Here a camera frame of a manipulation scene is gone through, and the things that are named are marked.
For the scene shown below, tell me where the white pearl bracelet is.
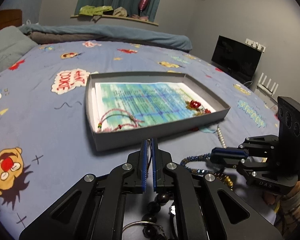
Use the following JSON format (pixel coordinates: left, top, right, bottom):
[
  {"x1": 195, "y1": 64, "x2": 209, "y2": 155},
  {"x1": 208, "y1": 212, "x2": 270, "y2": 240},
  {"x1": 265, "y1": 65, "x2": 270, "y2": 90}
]
[{"x1": 216, "y1": 125, "x2": 228, "y2": 149}]

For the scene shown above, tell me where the blue bead bracelet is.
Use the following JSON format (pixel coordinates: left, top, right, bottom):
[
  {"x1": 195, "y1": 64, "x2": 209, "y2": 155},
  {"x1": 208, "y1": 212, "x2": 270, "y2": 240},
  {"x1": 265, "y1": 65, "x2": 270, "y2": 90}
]
[{"x1": 179, "y1": 153, "x2": 216, "y2": 174}]

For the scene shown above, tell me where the pink braided string bracelet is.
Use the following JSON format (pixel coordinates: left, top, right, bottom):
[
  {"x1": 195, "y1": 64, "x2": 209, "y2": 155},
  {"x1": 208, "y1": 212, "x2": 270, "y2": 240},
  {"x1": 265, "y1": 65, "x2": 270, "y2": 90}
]
[{"x1": 96, "y1": 107, "x2": 146, "y2": 133}]

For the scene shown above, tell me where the red bead gold bracelet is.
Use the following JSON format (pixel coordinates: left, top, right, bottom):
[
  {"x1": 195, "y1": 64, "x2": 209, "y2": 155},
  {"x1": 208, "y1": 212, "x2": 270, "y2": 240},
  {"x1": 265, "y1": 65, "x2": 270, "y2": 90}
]
[{"x1": 185, "y1": 100, "x2": 212, "y2": 117}]

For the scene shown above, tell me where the thin silver bangle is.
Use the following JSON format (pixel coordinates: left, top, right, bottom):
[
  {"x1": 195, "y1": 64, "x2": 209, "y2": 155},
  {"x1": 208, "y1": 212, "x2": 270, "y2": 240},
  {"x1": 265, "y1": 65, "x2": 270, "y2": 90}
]
[{"x1": 122, "y1": 220, "x2": 163, "y2": 235}]

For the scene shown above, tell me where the right hand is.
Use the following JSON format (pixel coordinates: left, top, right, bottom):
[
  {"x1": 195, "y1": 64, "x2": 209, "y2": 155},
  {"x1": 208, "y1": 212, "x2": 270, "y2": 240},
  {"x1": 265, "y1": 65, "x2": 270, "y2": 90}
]
[{"x1": 263, "y1": 181, "x2": 300, "y2": 231}]

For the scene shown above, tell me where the blue green printed paper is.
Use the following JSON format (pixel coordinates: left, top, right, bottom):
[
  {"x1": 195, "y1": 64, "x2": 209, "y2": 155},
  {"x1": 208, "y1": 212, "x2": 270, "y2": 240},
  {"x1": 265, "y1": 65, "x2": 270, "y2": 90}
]
[{"x1": 92, "y1": 82, "x2": 216, "y2": 133}]

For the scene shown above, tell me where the grey shallow cardboard box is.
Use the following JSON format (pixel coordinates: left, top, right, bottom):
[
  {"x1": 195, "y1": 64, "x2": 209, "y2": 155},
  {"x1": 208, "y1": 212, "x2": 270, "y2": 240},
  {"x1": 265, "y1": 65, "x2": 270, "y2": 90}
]
[{"x1": 85, "y1": 72, "x2": 230, "y2": 151}]

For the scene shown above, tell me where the white wifi router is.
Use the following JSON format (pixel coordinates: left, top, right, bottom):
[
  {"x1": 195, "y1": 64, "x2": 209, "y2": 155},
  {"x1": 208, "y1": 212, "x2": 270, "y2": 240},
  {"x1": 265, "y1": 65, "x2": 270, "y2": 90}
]
[{"x1": 257, "y1": 73, "x2": 279, "y2": 98}]

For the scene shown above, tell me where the black television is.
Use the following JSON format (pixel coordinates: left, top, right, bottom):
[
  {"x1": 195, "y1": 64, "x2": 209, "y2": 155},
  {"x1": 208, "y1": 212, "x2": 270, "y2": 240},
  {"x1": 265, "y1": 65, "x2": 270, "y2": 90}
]
[{"x1": 211, "y1": 35, "x2": 262, "y2": 82}]

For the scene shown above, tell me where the blue cartoon bed sheet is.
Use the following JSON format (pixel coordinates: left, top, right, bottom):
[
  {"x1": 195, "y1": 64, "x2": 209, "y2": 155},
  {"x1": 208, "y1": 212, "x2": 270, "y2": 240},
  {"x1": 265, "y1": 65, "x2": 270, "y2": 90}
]
[{"x1": 0, "y1": 41, "x2": 279, "y2": 238}]

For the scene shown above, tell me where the beige cloth on sill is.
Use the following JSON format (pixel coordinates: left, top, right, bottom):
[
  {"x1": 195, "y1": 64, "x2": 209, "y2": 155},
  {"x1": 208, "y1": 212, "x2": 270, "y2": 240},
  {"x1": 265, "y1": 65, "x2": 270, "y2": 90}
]
[{"x1": 113, "y1": 7, "x2": 128, "y2": 17}]

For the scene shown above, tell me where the pink balloon on stick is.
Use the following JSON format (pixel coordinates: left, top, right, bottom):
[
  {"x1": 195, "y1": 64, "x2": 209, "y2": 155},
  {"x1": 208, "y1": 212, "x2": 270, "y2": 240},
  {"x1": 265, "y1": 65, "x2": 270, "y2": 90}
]
[{"x1": 138, "y1": 0, "x2": 149, "y2": 17}]

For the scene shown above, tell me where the wooden window sill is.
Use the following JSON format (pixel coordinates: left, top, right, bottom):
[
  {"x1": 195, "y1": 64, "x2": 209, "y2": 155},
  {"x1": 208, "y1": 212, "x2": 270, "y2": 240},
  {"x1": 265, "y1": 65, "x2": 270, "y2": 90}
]
[{"x1": 70, "y1": 15, "x2": 159, "y2": 27}]

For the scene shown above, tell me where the green cloth on sill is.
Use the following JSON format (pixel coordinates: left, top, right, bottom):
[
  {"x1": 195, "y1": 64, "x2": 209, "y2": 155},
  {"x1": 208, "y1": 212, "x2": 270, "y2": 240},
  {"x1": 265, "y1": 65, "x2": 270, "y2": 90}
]
[{"x1": 78, "y1": 5, "x2": 113, "y2": 16}]

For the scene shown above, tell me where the blue grey folded duvet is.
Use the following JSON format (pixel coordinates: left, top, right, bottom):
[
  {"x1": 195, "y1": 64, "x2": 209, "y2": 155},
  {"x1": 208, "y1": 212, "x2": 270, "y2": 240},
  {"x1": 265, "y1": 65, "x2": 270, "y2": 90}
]
[{"x1": 19, "y1": 24, "x2": 192, "y2": 52}]

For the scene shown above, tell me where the grey blue pillow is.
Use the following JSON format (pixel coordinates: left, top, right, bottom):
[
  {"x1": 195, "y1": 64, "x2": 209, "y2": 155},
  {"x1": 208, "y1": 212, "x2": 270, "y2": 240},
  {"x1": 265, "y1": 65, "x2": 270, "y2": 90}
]
[{"x1": 0, "y1": 26, "x2": 38, "y2": 72}]

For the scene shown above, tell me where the wooden headboard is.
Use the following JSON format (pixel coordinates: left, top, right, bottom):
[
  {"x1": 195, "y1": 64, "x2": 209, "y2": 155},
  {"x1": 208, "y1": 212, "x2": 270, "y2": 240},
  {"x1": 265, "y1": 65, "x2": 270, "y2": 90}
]
[{"x1": 0, "y1": 9, "x2": 22, "y2": 30}]

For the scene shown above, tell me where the wall power socket strip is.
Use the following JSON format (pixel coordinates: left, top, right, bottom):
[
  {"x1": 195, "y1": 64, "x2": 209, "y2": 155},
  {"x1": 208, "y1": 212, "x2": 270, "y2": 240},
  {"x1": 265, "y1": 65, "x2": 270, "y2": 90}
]
[{"x1": 245, "y1": 38, "x2": 266, "y2": 53}]

